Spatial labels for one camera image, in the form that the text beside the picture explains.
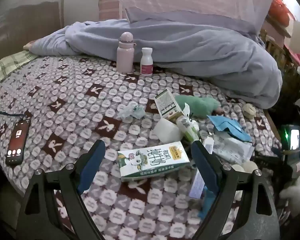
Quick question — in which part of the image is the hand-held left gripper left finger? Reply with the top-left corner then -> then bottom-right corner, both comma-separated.
16,139 -> 107,240

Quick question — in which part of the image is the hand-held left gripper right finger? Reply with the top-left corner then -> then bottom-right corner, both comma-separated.
191,140 -> 280,240

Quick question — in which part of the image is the white green milk carton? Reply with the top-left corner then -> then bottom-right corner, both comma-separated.
117,141 -> 190,182

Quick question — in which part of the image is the small white purple box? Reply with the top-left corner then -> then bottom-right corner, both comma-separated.
189,167 -> 208,199

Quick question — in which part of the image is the white plastic wrapper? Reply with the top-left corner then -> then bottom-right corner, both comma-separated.
210,132 -> 255,163

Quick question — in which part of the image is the teal packet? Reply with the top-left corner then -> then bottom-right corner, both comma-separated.
199,190 -> 217,219

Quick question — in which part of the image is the small green drink bottle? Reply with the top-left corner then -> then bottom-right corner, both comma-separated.
176,115 -> 200,142

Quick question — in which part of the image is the blue plastic packet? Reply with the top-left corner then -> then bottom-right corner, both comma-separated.
206,115 -> 252,142

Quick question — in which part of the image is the beige crumpled paper ball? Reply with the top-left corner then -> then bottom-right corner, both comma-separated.
242,103 -> 257,119

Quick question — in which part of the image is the white fluffy cloth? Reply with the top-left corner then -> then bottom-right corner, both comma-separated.
280,177 -> 300,218

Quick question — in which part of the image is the green fluffy cloth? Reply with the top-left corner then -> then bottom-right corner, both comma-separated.
174,94 -> 222,119

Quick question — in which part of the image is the crumpled clear wrapper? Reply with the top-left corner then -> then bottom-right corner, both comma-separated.
119,102 -> 145,119

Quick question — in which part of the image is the green white drink carton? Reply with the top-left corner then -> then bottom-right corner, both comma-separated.
154,88 -> 188,124

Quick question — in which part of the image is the rabbit-patterned blanket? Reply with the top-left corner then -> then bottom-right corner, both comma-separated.
0,54 -> 283,240

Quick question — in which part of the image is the black smartphone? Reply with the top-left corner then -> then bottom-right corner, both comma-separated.
5,118 -> 32,166

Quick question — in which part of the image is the pink water bottle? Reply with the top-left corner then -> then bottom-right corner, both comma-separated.
116,32 -> 137,74

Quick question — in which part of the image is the blue-grey quilt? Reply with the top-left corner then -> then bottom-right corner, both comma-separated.
31,12 -> 283,109

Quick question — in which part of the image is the white medicine bottle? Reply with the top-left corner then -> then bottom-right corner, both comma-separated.
140,47 -> 154,76

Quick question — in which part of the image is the green plaid cloth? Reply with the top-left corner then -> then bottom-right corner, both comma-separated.
0,50 -> 39,83

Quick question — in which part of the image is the orange red cloth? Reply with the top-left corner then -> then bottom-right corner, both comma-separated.
267,0 -> 297,28

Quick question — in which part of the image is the black cable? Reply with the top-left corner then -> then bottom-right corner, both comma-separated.
0,111 -> 28,120

